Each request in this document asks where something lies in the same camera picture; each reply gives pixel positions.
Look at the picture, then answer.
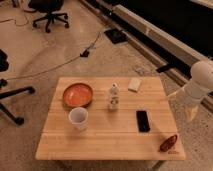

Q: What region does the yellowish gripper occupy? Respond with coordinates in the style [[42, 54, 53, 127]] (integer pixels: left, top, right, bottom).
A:
[[167, 90, 198, 122]]

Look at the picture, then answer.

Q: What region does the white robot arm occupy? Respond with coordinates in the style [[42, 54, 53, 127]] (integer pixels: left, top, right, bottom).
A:
[[167, 60, 213, 121]]

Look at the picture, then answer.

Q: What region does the black smartphone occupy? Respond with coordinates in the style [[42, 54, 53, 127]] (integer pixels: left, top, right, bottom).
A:
[[136, 111, 150, 132]]

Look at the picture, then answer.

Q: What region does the wooden table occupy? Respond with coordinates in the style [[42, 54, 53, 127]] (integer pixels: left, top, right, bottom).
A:
[[36, 77, 186, 160]]

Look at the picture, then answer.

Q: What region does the black chair base left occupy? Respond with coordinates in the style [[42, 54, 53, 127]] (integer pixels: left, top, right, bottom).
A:
[[0, 49, 36, 126]]

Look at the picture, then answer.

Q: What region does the black office chair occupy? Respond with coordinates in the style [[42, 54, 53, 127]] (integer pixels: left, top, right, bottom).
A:
[[28, 0, 69, 33]]

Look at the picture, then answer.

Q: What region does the orange bowl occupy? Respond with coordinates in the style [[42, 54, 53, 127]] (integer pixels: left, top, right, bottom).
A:
[[63, 83, 93, 108]]

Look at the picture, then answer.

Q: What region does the white rectangular box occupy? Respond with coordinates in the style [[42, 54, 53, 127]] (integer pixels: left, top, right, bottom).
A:
[[128, 78, 141, 92]]

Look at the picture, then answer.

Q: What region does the black floor cable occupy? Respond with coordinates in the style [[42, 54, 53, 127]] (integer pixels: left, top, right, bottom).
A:
[[6, 31, 103, 82]]

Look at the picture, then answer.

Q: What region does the black floor mat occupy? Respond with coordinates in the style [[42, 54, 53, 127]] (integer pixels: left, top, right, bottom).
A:
[[104, 29, 126, 44]]

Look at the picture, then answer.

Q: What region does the small white bottle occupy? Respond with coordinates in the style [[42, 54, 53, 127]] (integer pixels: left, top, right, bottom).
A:
[[108, 83, 119, 110]]

